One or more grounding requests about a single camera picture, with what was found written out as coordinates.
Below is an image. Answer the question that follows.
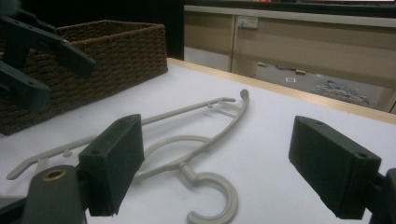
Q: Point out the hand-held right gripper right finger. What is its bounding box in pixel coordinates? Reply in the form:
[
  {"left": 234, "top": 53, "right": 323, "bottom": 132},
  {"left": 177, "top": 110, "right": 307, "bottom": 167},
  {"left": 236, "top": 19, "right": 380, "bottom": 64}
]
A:
[{"left": 288, "top": 115, "right": 383, "bottom": 220}]

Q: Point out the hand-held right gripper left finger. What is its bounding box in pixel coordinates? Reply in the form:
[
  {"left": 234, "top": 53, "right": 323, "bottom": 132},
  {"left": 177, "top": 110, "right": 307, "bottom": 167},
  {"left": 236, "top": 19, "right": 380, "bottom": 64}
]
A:
[{"left": 78, "top": 113, "right": 146, "bottom": 217}]

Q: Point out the brown woven basket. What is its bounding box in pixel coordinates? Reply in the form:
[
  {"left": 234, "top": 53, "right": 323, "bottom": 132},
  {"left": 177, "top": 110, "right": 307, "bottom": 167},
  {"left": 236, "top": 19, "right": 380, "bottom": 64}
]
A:
[{"left": 0, "top": 19, "right": 169, "bottom": 137}]

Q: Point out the grey plastic clothes hanger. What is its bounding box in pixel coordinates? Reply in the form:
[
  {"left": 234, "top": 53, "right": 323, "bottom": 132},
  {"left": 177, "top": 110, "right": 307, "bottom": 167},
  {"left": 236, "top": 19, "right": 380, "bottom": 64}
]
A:
[{"left": 6, "top": 89, "right": 250, "bottom": 224}]

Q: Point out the white table mat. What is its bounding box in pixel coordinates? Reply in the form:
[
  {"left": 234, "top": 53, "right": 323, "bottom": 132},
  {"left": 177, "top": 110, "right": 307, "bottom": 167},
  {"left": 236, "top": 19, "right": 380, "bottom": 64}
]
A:
[{"left": 0, "top": 63, "right": 396, "bottom": 224}]

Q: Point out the pile of pale hangers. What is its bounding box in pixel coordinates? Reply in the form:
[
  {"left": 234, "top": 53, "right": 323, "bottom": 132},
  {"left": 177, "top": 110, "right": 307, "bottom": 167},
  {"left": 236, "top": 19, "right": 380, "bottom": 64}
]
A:
[{"left": 311, "top": 78, "right": 372, "bottom": 105}]

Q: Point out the white wall socket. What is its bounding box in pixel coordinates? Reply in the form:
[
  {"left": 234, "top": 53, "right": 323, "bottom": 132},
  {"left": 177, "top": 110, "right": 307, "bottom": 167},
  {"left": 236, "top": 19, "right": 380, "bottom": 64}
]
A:
[{"left": 235, "top": 15, "right": 260, "bottom": 30}]

